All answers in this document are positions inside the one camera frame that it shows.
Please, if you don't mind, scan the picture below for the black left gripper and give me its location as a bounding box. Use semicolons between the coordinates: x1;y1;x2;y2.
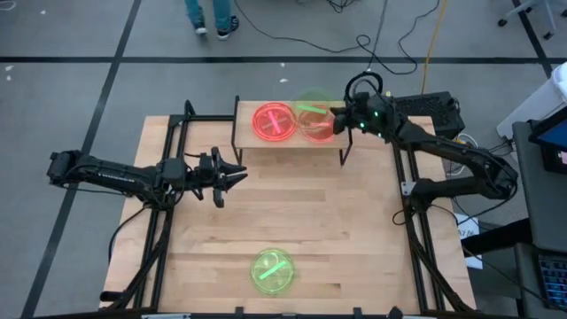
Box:
188;147;249;208

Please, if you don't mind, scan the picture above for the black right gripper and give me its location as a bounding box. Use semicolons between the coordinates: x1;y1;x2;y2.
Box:
331;91;402;143

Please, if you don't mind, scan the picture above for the wooden shelf with black legs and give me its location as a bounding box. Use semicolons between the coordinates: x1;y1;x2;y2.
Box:
229;95;354;171

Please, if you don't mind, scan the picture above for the black perforated computer case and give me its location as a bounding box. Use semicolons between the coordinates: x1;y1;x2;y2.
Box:
389;90;467;141

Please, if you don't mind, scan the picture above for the white paper sheet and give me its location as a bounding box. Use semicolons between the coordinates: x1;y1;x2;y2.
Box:
454;213;482;240

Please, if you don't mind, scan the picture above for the person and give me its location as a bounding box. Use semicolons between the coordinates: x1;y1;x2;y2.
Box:
183;0;241;42

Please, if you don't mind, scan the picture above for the grey office chair base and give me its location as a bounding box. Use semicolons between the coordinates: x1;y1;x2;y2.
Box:
496;0;560;42

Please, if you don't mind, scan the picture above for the black support beam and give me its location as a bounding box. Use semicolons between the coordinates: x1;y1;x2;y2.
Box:
460;217;532;257

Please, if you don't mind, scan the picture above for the white bin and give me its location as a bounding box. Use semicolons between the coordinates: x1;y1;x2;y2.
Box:
495;60;567;139

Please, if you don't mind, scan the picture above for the monitor with blue screen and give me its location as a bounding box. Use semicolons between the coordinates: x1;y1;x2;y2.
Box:
529;118;567;175

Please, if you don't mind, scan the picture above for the grey equipment cart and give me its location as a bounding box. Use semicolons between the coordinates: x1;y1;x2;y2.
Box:
513;119;567;319

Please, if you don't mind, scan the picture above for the backlit keyboard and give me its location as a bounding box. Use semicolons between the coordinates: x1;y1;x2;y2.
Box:
535;253;567;311

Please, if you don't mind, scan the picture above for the black cable with coil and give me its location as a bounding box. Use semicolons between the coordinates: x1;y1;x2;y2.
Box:
343;0;391;106

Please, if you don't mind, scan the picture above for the black metal rig frame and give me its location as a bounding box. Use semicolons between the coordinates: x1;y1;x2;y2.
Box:
99;99;478;316

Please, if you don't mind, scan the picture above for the long black floor cable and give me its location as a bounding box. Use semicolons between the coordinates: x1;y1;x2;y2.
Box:
233;0;442;76

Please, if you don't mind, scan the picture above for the black cable bundle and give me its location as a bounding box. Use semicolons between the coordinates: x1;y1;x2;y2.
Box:
325;0;355;13

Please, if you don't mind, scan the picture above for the yellow cable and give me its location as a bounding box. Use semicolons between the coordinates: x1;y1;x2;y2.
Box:
419;0;451;95

